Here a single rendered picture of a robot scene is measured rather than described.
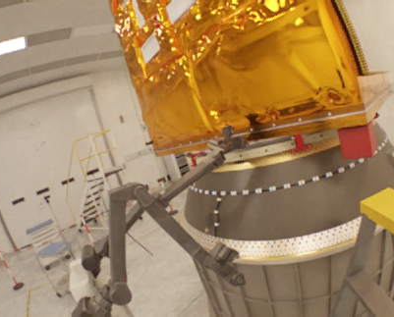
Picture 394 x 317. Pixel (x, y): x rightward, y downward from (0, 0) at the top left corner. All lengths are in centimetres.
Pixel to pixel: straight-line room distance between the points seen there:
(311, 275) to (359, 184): 57
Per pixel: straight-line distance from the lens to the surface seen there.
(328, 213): 127
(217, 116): 138
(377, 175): 149
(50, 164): 850
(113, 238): 79
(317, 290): 147
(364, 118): 99
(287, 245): 125
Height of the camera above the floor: 192
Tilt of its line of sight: 8 degrees down
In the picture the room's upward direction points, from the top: 18 degrees counter-clockwise
